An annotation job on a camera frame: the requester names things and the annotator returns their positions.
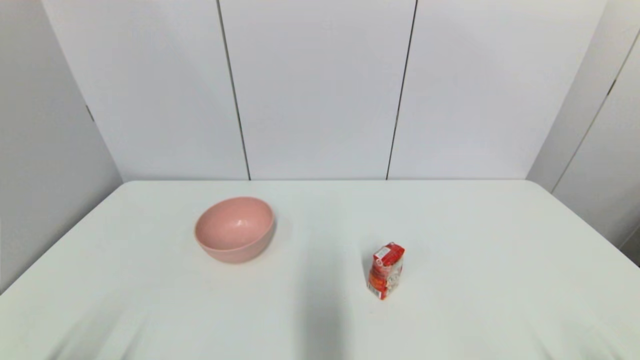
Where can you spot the pink plastic bowl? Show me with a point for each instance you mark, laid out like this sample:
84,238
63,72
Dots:
234,229

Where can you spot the red milk carton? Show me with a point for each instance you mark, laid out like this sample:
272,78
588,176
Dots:
385,271

